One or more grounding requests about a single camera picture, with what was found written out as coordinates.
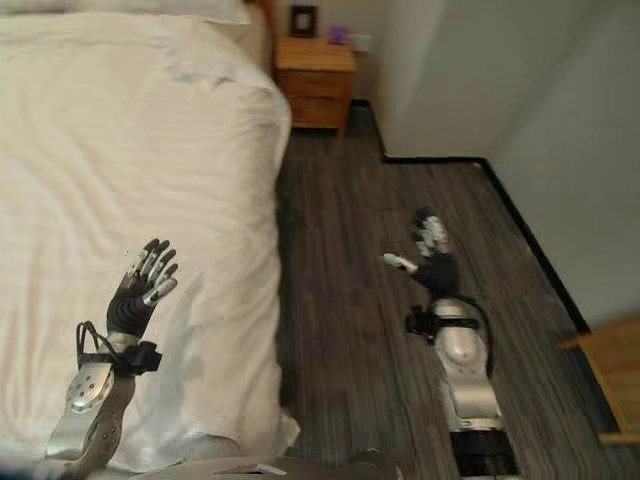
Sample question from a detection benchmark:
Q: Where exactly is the dark picture frame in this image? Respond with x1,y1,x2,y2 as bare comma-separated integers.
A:
291,4,318,38

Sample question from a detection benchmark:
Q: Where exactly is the silver robot torso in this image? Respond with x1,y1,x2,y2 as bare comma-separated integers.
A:
164,434,401,480

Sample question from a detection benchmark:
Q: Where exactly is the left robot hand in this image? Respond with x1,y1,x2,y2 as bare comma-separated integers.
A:
106,238,179,337

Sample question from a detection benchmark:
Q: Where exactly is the white pillow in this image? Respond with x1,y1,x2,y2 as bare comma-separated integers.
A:
0,0,251,26

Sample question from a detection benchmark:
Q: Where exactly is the white duvet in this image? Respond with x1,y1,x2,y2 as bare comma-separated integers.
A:
0,12,301,474

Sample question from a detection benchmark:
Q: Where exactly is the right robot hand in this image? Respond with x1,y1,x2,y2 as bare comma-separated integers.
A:
383,206,460,300

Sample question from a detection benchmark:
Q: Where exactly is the wooden nightstand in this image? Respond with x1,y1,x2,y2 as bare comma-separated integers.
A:
273,34,357,139

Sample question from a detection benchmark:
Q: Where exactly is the wooden headboard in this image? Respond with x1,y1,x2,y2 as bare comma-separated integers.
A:
258,0,277,81

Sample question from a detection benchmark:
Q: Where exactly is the wooden chair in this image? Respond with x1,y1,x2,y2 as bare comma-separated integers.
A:
558,312,640,446

